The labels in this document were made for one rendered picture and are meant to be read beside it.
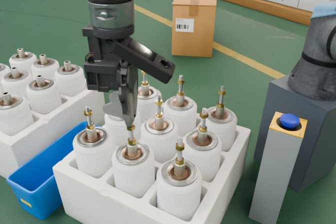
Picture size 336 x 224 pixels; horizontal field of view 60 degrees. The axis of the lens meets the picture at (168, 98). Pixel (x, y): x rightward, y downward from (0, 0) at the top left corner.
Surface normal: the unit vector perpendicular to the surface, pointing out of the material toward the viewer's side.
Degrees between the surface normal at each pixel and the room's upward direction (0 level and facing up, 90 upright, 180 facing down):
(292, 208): 0
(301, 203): 0
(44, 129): 90
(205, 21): 90
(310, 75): 73
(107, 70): 90
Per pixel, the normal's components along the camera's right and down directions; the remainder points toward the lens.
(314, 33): -0.99, 0.09
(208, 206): 0.00, -0.85
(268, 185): -0.48, 0.47
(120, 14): 0.55, 0.44
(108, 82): -0.14, 0.53
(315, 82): -0.52, 0.17
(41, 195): 0.87, 0.29
